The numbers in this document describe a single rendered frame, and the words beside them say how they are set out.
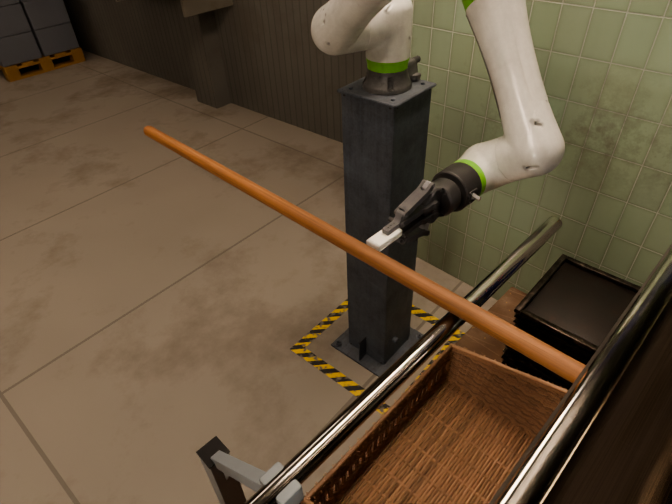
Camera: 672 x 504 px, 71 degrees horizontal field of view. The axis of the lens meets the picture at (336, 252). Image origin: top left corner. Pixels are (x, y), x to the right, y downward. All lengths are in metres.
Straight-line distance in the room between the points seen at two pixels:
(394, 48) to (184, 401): 1.60
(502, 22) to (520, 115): 0.18
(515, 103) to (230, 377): 1.65
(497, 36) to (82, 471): 1.98
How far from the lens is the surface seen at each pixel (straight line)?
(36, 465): 2.29
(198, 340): 2.39
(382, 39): 1.42
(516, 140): 1.02
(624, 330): 0.45
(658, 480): 0.41
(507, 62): 1.04
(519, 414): 1.36
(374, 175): 1.56
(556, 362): 0.72
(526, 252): 0.93
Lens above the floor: 1.74
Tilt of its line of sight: 40 degrees down
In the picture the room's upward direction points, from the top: 3 degrees counter-clockwise
